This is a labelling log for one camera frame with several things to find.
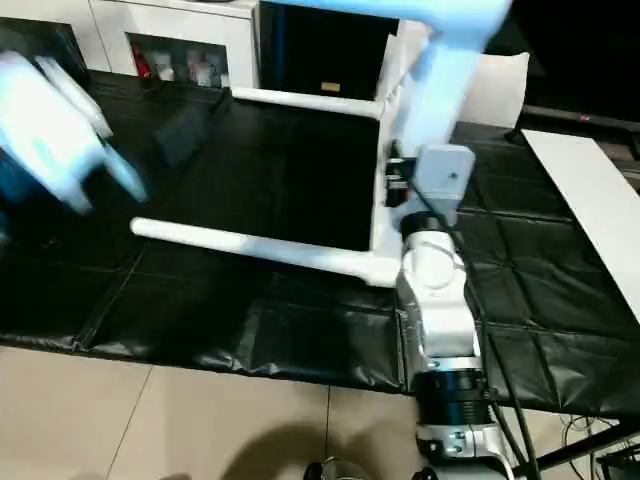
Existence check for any red packet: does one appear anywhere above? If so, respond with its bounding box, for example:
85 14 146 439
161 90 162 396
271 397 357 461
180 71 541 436
132 43 152 79

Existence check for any white cabinet with glass doors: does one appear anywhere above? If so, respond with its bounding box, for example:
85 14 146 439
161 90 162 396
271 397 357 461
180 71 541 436
0 0 260 90

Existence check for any white sheet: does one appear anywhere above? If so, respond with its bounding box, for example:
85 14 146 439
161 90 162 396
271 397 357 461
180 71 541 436
519 128 640 324

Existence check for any black cabinet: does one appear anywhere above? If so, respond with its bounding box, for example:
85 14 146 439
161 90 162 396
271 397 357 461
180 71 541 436
257 0 402 102

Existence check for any black work mat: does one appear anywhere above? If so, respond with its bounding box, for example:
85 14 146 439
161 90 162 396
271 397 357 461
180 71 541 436
0 68 640 419

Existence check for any black metal stand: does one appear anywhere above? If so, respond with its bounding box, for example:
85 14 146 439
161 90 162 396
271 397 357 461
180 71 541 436
524 418 636 474

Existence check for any white chair back panel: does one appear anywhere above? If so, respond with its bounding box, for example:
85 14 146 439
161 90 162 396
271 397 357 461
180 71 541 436
383 22 532 130

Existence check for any black bar with red light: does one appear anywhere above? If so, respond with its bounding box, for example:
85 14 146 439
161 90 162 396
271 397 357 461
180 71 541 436
522 103 640 135

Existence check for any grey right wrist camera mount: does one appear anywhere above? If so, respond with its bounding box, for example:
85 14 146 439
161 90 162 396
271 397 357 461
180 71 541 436
413 143 477 222

